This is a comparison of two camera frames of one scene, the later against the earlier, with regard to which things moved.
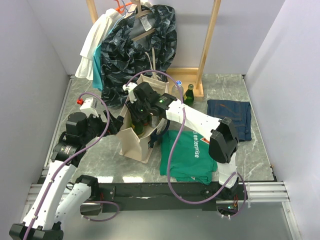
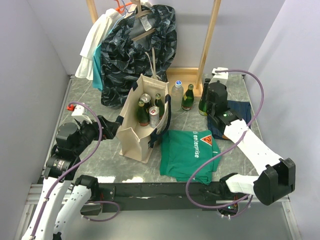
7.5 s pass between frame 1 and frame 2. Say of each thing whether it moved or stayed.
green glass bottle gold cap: moved
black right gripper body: moved
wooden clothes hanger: stayed
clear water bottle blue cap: stayed
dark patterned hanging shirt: stayed
